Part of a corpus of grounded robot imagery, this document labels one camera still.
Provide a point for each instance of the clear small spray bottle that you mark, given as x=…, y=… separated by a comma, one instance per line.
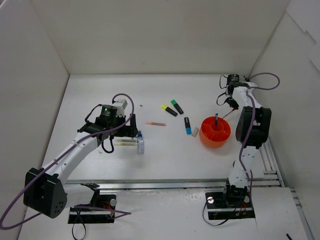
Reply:
x=140, y=143

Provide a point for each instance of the red gel pen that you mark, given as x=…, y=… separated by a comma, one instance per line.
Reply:
x=228, y=114

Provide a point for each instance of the orange round organizer container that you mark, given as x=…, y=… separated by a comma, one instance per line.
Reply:
x=212, y=135

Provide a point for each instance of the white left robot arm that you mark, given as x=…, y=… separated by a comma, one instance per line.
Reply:
x=47, y=191

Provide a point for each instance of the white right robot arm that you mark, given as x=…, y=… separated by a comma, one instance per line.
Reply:
x=251, y=132

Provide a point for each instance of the blue ballpoint pen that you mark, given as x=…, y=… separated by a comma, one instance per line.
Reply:
x=216, y=120

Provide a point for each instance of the aluminium right side rail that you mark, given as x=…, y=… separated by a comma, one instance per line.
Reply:
x=270, y=155

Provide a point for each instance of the clear yellow-green pen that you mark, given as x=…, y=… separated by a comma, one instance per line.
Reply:
x=125, y=142

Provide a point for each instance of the white eraser block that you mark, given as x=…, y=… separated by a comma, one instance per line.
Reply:
x=195, y=131

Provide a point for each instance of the green highlighter marker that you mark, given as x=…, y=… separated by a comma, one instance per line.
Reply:
x=177, y=107

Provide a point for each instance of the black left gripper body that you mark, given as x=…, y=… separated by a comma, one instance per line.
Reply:
x=128, y=126

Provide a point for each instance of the blue highlighter marker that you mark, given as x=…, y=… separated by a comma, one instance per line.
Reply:
x=187, y=126

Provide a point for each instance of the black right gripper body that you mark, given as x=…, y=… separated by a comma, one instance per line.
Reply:
x=231, y=101

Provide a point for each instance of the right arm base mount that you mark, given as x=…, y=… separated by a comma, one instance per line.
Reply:
x=228, y=205

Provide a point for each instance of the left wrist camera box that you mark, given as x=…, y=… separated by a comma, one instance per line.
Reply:
x=121, y=105

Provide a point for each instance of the aluminium front rail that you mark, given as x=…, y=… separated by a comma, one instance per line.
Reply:
x=270, y=181

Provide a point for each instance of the pink clear pen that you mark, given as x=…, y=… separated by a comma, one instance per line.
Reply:
x=155, y=123

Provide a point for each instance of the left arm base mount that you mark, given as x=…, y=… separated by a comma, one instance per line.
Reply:
x=97, y=211

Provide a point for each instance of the yellow highlighter marker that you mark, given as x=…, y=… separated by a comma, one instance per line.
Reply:
x=169, y=110

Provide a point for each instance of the aluminium rail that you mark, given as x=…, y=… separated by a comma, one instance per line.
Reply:
x=270, y=181
x=270, y=155

